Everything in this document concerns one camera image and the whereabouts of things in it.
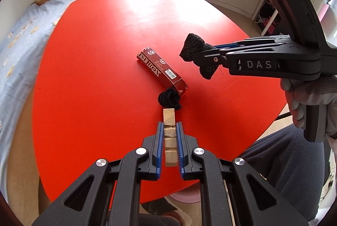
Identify pale wooden clothespin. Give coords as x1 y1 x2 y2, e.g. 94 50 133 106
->
162 108 177 167

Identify person's right leg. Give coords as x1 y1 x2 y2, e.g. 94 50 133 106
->
238 127 329 220

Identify dark red carton box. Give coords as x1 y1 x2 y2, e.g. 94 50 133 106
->
136 45 189 96

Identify black mesh cloth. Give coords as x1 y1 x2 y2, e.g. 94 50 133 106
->
179 33 224 81

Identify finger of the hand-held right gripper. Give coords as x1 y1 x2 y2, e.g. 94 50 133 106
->
211 35 292 52
192 49 229 74

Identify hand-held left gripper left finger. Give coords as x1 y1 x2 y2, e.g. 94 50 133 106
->
32 122 165 226

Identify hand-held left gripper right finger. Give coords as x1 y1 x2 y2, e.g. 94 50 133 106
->
176 122 309 226

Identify person's leg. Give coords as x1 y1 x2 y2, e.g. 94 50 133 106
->
238 127 329 220
137 213 182 226

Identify person's right hand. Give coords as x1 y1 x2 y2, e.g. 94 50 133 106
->
280 74 337 149

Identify pink waste bin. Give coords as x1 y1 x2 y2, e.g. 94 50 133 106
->
164 184 202 204

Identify person's left leg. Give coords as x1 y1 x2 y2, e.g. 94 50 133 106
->
137 213 182 226

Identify black fuzzy hair tie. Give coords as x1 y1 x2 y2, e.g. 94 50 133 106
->
157 87 183 110

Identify wooden bed frame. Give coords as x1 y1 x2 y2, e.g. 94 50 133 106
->
7 0 112 217

